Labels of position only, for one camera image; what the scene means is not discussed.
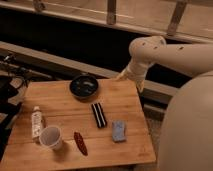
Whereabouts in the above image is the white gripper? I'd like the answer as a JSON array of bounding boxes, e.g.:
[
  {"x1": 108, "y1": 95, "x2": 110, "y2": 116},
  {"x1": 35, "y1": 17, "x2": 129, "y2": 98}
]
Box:
[{"x1": 116, "y1": 68, "x2": 146, "y2": 93}]

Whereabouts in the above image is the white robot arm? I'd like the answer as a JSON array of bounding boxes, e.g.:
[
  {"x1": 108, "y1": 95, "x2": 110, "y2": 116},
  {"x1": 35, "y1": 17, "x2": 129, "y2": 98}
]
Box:
[{"x1": 117, "y1": 36, "x2": 213, "y2": 171}]

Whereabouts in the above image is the dark blue bowl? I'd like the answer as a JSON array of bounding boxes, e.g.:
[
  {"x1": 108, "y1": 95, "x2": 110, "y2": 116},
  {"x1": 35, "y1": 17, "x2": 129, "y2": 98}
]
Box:
[{"x1": 69, "y1": 75, "x2": 99, "y2": 99}]

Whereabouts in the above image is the blue sponge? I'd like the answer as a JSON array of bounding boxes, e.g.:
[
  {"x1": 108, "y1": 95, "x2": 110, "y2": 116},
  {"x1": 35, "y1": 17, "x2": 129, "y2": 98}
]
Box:
[{"x1": 112, "y1": 120, "x2": 126, "y2": 142}]

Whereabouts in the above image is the dark red chili pepper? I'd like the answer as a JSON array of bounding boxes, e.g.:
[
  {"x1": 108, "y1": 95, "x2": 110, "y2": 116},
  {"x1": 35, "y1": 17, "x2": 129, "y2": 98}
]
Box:
[{"x1": 74, "y1": 132, "x2": 88, "y2": 156}]

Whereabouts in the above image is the white paper cup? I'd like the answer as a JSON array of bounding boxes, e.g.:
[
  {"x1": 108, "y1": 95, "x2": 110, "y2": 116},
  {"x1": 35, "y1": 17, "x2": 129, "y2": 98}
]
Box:
[{"x1": 39, "y1": 126, "x2": 63, "y2": 150}]

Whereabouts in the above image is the white tube bottle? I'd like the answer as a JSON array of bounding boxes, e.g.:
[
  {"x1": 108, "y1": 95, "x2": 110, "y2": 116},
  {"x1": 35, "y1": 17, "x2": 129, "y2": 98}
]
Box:
[{"x1": 31, "y1": 106, "x2": 44, "y2": 141}]

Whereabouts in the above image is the black equipment with cables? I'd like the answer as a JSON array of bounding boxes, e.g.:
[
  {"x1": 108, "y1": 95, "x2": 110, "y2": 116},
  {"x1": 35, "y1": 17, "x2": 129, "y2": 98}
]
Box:
[{"x1": 0, "y1": 55, "x2": 28, "y2": 160}]

